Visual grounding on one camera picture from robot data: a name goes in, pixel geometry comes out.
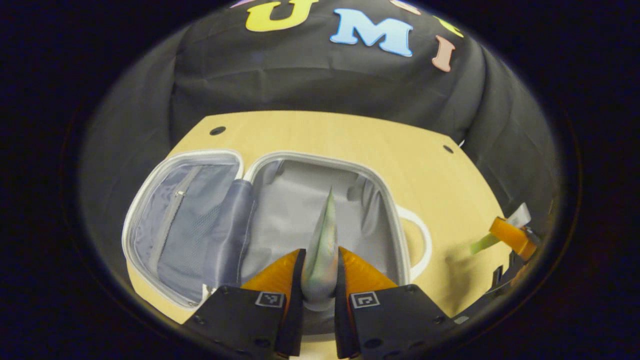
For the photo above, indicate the white suitcase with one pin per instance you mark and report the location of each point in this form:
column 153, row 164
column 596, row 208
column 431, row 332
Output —
column 300, row 200

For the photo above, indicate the black backdrop cloth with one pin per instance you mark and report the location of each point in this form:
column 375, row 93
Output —
column 300, row 80

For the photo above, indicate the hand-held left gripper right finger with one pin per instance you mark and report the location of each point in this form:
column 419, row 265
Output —
column 341, row 295

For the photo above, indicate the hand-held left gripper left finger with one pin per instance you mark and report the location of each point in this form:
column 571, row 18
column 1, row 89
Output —
column 297, row 290

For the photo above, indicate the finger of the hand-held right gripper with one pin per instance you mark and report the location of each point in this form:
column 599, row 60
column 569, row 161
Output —
column 510, row 236

